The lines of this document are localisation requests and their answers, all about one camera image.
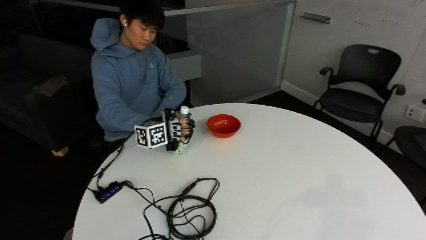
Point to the black usb hub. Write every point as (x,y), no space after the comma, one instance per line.
(108,192)

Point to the white marker cube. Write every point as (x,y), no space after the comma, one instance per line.
(150,134)

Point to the clear plastic bottle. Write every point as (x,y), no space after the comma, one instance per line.
(183,115)

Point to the dark sofa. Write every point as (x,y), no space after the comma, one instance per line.
(40,90)

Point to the black chair with armrest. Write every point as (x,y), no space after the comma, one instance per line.
(410,141)

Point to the the person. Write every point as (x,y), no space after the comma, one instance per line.
(127,80)

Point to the black office chair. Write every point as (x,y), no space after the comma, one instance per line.
(359,90)

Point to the orange bowl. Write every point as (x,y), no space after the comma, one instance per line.
(222,125)

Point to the white wall outlet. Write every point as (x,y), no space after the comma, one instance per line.
(414,113)

